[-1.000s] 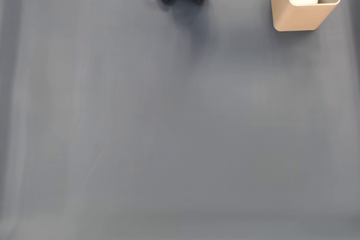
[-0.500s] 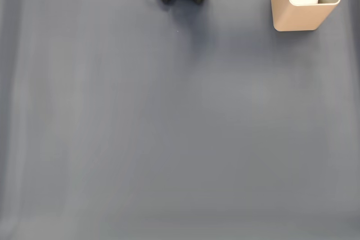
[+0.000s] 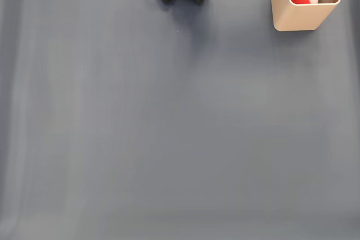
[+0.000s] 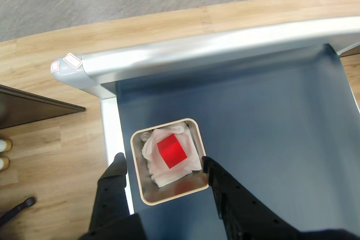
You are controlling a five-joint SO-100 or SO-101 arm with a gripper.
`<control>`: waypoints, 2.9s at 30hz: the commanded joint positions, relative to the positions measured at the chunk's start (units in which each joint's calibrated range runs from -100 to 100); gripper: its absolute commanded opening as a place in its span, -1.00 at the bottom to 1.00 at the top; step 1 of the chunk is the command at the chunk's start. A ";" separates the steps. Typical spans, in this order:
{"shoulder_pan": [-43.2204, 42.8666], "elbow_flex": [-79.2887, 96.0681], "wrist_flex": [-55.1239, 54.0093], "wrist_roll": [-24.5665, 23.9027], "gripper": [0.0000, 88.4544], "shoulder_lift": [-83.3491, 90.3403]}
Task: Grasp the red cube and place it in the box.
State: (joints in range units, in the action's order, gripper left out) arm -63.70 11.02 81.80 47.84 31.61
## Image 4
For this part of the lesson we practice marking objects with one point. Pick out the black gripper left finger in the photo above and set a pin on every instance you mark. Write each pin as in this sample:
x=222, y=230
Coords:
x=111, y=195

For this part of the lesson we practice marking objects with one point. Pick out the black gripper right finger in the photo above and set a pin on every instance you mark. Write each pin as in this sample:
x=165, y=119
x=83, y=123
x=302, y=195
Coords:
x=242, y=212

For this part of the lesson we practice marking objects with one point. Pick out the red cube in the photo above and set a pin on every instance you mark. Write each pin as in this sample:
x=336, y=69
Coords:
x=172, y=151

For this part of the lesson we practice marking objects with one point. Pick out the beige square box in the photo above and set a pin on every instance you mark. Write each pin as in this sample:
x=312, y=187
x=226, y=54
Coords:
x=168, y=196

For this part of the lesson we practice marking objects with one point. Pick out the white crumpled tissue paper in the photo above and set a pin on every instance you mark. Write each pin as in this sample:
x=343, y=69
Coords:
x=157, y=167

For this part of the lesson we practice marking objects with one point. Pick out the white tan round object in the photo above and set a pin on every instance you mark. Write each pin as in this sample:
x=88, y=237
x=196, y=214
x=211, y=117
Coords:
x=4, y=145
x=3, y=163

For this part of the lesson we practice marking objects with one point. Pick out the dark brown panel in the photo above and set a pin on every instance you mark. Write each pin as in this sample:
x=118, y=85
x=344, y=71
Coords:
x=28, y=108

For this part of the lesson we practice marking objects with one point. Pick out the white red-bordered sticker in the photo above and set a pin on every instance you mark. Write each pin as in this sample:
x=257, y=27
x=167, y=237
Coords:
x=72, y=59
x=55, y=66

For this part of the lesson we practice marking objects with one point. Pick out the silver mat roll tube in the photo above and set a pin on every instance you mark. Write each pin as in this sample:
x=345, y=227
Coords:
x=168, y=57

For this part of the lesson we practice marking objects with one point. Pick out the silver mat edge rail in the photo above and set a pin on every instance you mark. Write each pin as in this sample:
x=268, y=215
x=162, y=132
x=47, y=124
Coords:
x=111, y=127

